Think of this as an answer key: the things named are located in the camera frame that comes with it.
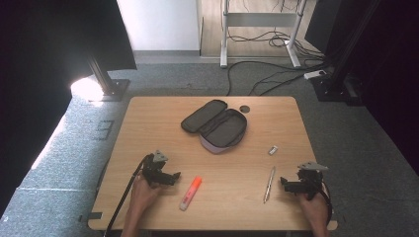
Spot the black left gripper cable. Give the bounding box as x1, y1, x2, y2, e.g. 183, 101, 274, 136
103, 153, 153, 237

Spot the white desk frame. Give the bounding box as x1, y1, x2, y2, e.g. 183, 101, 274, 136
219, 0, 309, 69

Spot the white power strip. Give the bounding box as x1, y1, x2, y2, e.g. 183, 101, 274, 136
302, 69, 328, 81

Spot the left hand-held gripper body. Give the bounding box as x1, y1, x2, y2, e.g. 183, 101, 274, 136
141, 149, 170, 188

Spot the silver pen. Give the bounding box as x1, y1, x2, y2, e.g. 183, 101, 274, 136
262, 165, 277, 204

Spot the person's right hand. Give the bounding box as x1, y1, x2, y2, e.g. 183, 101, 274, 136
297, 192, 330, 226

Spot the orange highlighter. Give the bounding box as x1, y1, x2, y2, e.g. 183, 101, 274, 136
178, 175, 204, 212

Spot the bundle of black floor cables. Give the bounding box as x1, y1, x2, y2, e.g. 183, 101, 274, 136
225, 29, 334, 97

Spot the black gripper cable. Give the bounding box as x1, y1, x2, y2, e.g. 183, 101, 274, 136
317, 181, 334, 226
103, 153, 153, 237

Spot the grey table bracket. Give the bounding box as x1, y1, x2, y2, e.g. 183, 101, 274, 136
77, 211, 104, 223

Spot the black curtain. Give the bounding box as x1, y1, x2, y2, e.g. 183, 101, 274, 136
0, 0, 138, 219
303, 0, 419, 176

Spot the person's left hand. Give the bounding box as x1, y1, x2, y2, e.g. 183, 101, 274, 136
130, 174, 163, 213

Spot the black metal stand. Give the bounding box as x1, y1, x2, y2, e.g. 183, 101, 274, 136
86, 53, 131, 103
310, 0, 383, 104

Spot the dark grey pencil case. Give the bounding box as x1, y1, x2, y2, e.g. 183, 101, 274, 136
180, 99, 249, 155

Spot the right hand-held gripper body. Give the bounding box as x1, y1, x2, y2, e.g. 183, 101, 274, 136
296, 161, 330, 201

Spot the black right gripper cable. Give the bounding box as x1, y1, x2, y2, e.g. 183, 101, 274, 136
317, 181, 334, 226

